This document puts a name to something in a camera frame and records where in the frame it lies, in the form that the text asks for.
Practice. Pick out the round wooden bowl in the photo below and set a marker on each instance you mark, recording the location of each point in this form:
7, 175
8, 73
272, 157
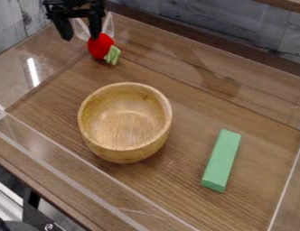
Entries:
125, 120

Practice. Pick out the red plush fruit green leaf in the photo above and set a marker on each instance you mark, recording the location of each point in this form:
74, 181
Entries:
103, 49

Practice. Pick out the black metal table leg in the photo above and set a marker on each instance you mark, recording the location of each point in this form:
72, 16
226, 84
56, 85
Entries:
43, 216

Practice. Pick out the green rectangular block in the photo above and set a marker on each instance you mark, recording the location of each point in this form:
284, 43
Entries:
218, 167

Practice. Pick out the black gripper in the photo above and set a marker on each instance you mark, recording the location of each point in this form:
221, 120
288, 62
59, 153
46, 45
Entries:
64, 9

